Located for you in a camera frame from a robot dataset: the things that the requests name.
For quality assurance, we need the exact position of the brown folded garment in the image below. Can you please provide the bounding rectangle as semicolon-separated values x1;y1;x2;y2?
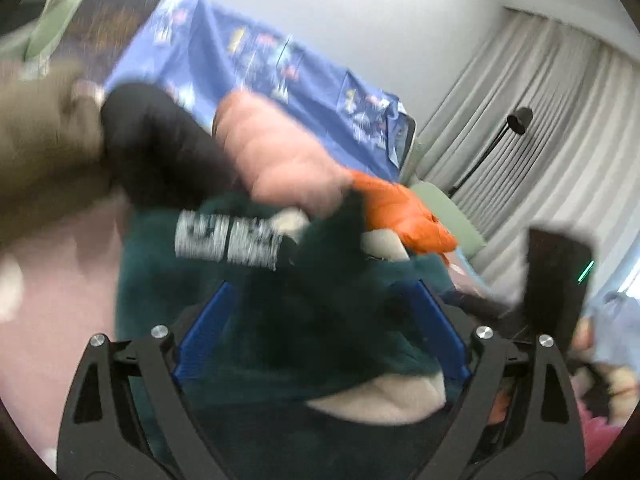
1;60;110;247

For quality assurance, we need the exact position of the black garment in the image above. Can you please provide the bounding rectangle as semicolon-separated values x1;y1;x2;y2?
101;81;245;209

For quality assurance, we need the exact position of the blue patterned duvet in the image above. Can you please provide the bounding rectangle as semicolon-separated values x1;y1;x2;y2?
104;0;414;181

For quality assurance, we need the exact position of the black floor lamp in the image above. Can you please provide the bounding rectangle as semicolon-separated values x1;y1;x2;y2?
447;106;534;198

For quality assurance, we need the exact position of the operator right hand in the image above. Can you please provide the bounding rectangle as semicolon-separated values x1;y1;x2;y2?
570;318;639;427

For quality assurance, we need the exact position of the dark green fleece jacket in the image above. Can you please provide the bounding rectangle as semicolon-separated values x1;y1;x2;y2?
116;202;452;479

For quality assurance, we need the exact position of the pink quilted jacket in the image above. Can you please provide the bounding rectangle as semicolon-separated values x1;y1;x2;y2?
212;90;352;217

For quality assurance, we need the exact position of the dark patterned pillow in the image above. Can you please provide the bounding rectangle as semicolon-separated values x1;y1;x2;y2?
51;0;160;84

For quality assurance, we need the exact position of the green pillow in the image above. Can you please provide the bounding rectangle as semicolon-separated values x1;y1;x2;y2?
410;182;486;260

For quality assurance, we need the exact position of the white curtain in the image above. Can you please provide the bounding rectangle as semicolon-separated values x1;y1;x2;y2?
401;11;639;302

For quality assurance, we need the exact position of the orange puffer jacket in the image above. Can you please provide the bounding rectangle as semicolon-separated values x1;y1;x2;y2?
350;170;458;257

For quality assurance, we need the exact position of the pink polka dot blanket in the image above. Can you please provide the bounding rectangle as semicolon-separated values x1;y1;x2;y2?
1;195;129;464

